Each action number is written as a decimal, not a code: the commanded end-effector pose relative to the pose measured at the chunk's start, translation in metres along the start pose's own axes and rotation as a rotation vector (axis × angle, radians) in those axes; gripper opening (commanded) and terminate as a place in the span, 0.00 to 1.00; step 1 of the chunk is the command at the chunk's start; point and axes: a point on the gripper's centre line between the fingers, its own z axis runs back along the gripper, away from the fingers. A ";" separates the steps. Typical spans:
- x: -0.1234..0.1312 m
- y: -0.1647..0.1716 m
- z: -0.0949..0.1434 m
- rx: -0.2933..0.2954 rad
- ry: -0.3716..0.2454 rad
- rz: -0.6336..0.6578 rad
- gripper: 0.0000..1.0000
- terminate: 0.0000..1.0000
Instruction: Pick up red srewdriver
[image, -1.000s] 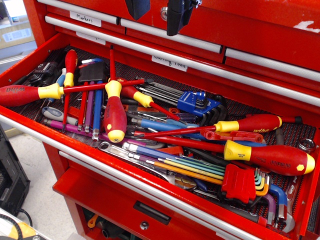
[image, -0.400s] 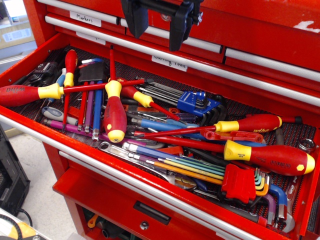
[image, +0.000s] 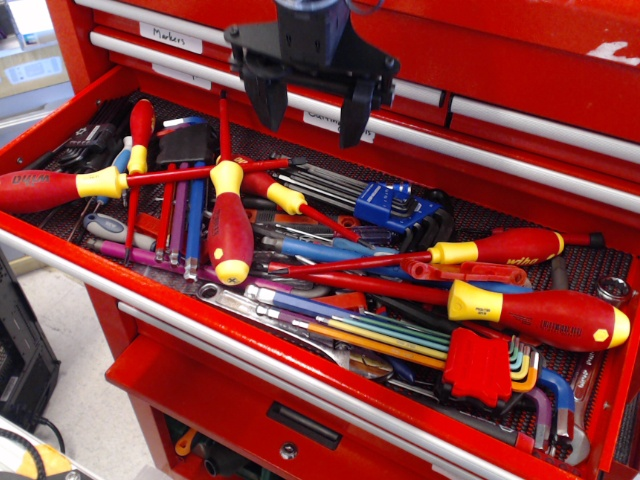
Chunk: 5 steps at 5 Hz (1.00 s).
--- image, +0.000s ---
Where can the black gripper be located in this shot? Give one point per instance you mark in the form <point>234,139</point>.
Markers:
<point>313,44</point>

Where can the white cutting tools label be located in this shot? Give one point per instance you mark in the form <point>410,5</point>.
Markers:
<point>332,125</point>

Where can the short red yellow screwdriver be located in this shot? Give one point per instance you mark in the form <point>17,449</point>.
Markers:
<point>280,197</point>

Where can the black holder coloured hex keys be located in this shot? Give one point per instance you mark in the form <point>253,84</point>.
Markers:
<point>187,149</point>

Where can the white markers label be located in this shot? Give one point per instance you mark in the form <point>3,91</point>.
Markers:
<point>171,37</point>

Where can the blue hex key set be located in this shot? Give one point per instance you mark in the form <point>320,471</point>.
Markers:
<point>420,220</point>

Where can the small red screwdriver upper left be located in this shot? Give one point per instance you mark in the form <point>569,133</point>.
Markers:
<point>142,125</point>

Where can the black torx key set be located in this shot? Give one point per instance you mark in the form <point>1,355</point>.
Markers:
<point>93,146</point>

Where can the magenta long hex key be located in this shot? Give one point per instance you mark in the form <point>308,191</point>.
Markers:
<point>207,273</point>

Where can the red plastic key holder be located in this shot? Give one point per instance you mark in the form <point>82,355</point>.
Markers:
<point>467,271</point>

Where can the red tool chest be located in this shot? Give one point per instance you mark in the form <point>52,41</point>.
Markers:
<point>566,72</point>

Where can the red wiha screwdriver right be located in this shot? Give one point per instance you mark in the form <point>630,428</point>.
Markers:
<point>515,246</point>

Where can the large red screwdriver left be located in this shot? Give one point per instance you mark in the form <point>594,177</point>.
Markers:
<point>31,191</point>

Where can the large red screwdriver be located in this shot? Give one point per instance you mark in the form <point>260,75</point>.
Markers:
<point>31,191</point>
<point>565,319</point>

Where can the red holder coloured hex keys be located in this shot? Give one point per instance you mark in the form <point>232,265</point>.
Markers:
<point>490,371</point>

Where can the large red screwdriver right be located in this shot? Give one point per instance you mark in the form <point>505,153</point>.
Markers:
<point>565,319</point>

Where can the silver socket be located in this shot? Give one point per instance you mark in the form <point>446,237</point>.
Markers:
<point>614,290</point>

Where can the open red drawer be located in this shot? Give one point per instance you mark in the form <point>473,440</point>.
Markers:
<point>285,407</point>

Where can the black box on floor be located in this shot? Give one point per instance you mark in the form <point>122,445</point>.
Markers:
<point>29,367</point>

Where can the blue handled screwdriver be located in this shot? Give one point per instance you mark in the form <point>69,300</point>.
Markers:
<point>341,249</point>

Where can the grey handled small screwdriver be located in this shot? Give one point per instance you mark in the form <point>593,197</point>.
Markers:
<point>109,228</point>

